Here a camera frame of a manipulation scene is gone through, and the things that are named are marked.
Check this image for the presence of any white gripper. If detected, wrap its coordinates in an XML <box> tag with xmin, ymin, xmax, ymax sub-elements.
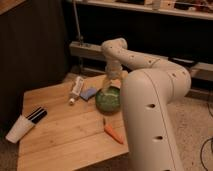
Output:
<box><xmin>102</xmin><ymin>64</ymin><xmax>122</xmax><ymax>92</ymax></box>

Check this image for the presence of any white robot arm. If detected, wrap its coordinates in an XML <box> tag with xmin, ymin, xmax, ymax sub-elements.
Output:
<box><xmin>101</xmin><ymin>38</ymin><xmax>191</xmax><ymax>171</ymax></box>

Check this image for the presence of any green ceramic bowl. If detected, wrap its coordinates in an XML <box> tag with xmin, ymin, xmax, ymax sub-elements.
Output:
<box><xmin>95</xmin><ymin>86</ymin><xmax>120</xmax><ymax>113</ymax></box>

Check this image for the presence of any blue sponge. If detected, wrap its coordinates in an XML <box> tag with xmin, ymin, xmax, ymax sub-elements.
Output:
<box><xmin>80</xmin><ymin>87</ymin><xmax>97</xmax><ymax>101</ymax></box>

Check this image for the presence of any white toothpaste tube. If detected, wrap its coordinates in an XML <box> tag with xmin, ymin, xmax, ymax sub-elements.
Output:
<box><xmin>69</xmin><ymin>76</ymin><xmax>84</xmax><ymax>105</ymax></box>

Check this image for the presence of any orange carrot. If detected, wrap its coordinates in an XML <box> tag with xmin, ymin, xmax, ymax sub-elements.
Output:
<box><xmin>103</xmin><ymin>119</ymin><xmax>124</xmax><ymax>144</ymax></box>

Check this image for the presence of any wooden table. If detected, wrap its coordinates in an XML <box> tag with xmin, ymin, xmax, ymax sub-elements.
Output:
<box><xmin>17</xmin><ymin>82</ymin><xmax>128</xmax><ymax>171</ymax></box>

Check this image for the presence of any metal pole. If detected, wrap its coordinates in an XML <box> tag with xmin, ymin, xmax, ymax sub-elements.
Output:
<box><xmin>72</xmin><ymin>0</ymin><xmax>83</xmax><ymax>46</ymax></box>

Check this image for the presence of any upper shelf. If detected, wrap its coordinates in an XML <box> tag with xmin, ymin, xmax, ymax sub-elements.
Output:
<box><xmin>67</xmin><ymin>0</ymin><xmax>213</xmax><ymax>21</ymax></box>

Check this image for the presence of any long metal rail case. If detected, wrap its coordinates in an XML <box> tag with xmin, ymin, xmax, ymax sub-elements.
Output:
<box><xmin>69</xmin><ymin>39</ymin><xmax>213</xmax><ymax>82</ymax></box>

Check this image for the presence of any black handle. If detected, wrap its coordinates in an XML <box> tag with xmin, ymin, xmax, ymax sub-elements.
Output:
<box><xmin>168</xmin><ymin>57</ymin><xmax>198</xmax><ymax>68</ymax></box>

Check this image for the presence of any black floor cable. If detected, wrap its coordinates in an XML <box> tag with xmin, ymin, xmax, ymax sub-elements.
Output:
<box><xmin>199</xmin><ymin>96</ymin><xmax>213</xmax><ymax>171</ymax></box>

